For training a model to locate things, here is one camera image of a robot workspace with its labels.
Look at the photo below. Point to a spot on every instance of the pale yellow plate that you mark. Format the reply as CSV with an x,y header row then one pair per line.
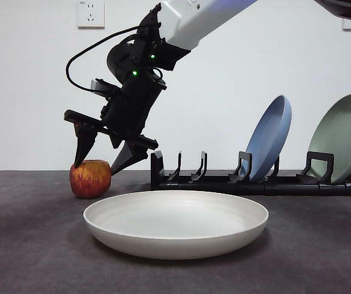
x,y
175,226

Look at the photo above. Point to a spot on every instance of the black plate rack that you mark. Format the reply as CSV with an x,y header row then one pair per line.
x,y
212,187

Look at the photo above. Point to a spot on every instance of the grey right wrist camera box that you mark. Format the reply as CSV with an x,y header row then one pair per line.
x,y
98,86

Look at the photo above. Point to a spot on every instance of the blue plate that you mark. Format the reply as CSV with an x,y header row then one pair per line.
x,y
270,137

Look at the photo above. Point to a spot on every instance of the green plate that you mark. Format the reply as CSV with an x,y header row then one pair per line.
x,y
340,137

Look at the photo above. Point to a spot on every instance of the red yellow apple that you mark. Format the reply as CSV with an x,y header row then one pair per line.
x,y
89,182

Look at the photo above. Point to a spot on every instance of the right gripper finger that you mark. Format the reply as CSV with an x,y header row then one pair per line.
x,y
84,141
129,157

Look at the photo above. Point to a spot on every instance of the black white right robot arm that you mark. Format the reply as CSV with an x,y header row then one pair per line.
x,y
193,21

